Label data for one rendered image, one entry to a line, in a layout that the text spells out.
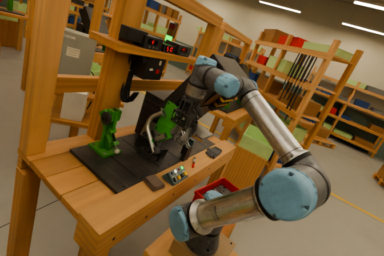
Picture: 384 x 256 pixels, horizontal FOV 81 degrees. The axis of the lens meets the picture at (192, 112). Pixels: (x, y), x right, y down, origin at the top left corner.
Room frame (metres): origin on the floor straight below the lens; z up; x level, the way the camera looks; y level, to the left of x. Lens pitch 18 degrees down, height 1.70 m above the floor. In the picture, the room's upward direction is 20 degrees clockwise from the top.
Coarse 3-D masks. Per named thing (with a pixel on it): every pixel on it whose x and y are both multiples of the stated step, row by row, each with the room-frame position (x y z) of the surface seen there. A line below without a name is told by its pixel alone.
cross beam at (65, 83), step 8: (64, 80) 1.13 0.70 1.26; (72, 80) 1.17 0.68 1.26; (80, 80) 1.21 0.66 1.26; (88, 80) 1.25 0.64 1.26; (96, 80) 1.30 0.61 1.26; (136, 80) 1.59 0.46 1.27; (144, 80) 1.67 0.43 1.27; (152, 80) 1.76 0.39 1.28; (160, 80) 1.86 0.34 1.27; (168, 80) 1.97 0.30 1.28; (176, 80) 2.09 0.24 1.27; (56, 88) 1.10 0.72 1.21; (64, 88) 1.13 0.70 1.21; (72, 88) 1.17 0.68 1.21; (80, 88) 1.22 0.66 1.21; (88, 88) 1.26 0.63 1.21; (96, 88) 1.31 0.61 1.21; (136, 88) 1.61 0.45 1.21; (144, 88) 1.69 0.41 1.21; (152, 88) 1.77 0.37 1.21; (160, 88) 1.87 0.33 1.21; (168, 88) 1.97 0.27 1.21; (176, 88) 2.08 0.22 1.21
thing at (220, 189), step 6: (222, 180) 1.33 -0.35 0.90; (204, 186) 1.16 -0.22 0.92; (210, 186) 1.21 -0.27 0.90; (216, 186) 1.28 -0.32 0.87; (222, 186) 1.29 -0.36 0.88; (228, 186) 1.30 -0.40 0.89; (234, 186) 1.28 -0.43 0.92; (198, 192) 1.11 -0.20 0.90; (204, 192) 1.17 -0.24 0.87; (222, 192) 1.23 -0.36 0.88; (228, 192) 1.24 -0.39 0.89; (198, 198) 1.07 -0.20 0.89
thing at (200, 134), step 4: (200, 128) 1.50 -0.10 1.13; (196, 132) 1.40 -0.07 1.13; (200, 132) 1.43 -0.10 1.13; (204, 132) 1.45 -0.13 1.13; (208, 132) 1.48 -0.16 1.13; (192, 136) 1.38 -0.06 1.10; (196, 136) 1.36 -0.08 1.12; (200, 136) 1.36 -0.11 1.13; (204, 136) 1.39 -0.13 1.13; (208, 136) 1.41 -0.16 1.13; (212, 136) 1.48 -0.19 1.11; (200, 140) 1.35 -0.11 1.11
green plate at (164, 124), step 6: (168, 102) 1.39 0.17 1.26; (168, 108) 1.38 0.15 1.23; (174, 108) 1.36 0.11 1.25; (168, 114) 1.36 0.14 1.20; (174, 114) 1.34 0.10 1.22; (162, 120) 1.35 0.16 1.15; (168, 120) 1.34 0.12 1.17; (156, 126) 1.35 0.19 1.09; (162, 126) 1.34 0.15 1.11; (168, 126) 1.32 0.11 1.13; (174, 126) 1.36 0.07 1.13; (162, 132) 1.32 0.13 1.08
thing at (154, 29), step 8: (152, 0) 6.64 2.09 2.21; (152, 8) 6.72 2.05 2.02; (160, 8) 6.98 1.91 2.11; (168, 8) 7.44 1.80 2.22; (144, 16) 7.18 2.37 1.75; (168, 16) 7.43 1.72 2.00; (176, 16) 7.93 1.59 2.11; (144, 24) 6.58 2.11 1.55; (152, 24) 7.24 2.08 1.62; (168, 24) 8.25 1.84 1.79; (176, 24) 7.87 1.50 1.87; (152, 32) 6.90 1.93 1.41; (160, 32) 7.33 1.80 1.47; (176, 32) 8.06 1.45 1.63
